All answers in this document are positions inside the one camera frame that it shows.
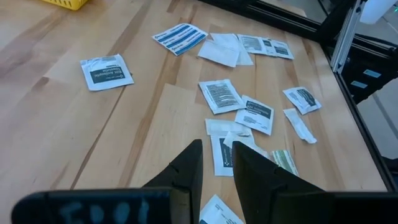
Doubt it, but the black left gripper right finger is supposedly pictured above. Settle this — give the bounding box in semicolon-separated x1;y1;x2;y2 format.
232;141;324;195

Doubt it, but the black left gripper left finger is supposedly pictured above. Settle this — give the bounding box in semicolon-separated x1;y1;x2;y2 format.
142;139;203;190

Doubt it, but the blue striped bandage packet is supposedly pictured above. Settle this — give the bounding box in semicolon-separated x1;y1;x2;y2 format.
151;22;209;57

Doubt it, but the plain white gauze packet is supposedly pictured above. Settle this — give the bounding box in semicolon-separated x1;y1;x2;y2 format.
210;32;254;67
197;39;241;68

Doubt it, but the aluminium extrusion bar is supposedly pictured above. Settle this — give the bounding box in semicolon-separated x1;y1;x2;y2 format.
330;0;366;74

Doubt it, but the yellow plastic basket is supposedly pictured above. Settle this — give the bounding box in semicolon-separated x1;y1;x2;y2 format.
42;0;90;11

